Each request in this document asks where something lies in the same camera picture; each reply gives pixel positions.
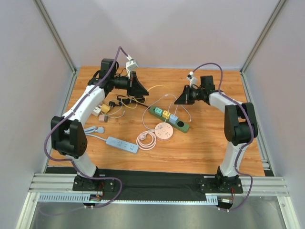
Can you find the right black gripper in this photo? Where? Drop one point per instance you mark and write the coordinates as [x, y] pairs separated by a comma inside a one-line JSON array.
[[187, 94]]

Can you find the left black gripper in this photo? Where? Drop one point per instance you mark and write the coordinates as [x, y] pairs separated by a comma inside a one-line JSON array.
[[132, 84]]

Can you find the blue charger plug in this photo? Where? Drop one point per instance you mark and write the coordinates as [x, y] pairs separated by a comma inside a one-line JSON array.
[[173, 119]]

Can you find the yellow charger plug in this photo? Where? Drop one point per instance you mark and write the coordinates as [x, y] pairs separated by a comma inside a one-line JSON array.
[[166, 114]]

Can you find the green power strip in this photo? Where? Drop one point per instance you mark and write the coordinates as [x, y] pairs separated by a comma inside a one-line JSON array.
[[181, 125]]

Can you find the teal charger plug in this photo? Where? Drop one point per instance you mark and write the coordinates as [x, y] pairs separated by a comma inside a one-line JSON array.
[[158, 111]]

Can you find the orange charger plug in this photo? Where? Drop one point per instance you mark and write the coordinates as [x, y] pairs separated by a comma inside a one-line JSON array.
[[105, 108]]

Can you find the brown pink charger plug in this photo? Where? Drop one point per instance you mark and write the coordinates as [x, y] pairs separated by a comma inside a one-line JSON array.
[[103, 118]]

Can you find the white charger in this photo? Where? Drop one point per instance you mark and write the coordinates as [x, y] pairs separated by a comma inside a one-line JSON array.
[[96, 111]]

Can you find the pink round power strip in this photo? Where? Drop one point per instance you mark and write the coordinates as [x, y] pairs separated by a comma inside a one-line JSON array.
[[147, 140]]

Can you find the light blue power strip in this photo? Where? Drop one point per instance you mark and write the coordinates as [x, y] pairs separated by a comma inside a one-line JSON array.
[[111, 141]]

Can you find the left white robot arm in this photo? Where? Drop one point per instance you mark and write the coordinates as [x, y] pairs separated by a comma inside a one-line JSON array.
[[67, 133]]

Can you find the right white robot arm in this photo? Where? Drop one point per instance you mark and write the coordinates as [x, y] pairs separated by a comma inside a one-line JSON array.
[[240, 125]]

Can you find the black base mat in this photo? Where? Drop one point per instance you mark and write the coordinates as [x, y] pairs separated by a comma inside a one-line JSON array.
[[155, 185]]

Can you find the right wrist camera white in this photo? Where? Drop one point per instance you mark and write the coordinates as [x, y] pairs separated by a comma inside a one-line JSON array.
[[192, 79]]

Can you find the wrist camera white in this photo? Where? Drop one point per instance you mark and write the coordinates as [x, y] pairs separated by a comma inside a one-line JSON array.
[[192, 79], [131, 64]]

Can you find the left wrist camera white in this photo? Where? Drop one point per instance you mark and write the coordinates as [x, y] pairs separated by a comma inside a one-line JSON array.
[[131, 64]]

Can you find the grey slotted cable duct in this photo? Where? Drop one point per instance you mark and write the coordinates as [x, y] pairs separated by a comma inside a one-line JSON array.
[[94, 199]]

